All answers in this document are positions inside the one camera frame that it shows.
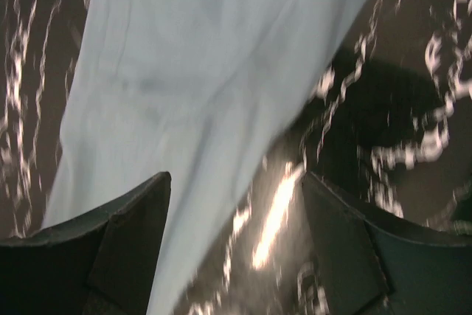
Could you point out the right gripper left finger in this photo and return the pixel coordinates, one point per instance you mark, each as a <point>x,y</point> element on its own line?
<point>101,262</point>

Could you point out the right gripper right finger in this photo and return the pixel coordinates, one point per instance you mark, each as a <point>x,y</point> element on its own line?
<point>372,262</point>

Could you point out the grey-blue t shirt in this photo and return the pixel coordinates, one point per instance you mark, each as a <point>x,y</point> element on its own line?
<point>197,88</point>

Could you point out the green plastic tray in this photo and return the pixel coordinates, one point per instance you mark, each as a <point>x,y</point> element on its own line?
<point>461,218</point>

